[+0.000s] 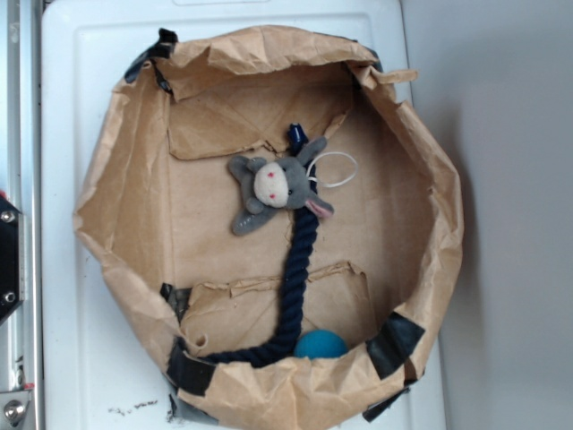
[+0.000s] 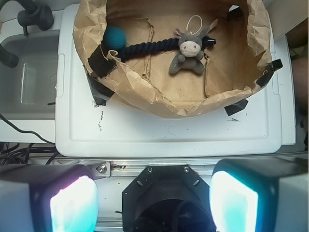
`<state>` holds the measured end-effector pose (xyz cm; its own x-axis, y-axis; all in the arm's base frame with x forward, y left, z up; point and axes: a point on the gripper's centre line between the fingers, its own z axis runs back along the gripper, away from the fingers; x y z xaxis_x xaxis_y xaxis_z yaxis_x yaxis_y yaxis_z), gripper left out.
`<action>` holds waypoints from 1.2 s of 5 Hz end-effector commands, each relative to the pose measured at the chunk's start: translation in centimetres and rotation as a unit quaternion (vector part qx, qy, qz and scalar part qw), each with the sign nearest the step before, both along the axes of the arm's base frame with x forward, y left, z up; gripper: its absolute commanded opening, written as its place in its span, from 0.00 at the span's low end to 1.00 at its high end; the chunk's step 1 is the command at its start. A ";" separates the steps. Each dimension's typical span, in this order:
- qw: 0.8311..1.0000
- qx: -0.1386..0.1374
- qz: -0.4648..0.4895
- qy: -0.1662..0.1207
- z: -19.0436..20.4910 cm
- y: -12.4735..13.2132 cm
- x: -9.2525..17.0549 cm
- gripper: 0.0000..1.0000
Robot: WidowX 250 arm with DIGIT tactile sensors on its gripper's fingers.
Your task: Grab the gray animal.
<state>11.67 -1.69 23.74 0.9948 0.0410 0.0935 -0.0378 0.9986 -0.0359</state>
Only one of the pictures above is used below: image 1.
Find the gray plush donkey toy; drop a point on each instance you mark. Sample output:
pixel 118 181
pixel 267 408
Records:
pixel 282 184

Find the brown paper bag bin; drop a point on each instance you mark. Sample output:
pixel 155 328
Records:
pixel 158 202

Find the teal blue ball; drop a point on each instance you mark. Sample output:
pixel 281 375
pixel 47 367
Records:
pixel 320 344

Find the dark blue rope toy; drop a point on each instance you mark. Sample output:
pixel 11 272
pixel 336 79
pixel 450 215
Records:
pixel 292 288

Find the black metal bracket plate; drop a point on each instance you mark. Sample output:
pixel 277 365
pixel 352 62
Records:
pixel 9 259

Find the aluminium frame rail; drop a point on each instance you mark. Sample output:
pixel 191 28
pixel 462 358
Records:
pixel 22 380

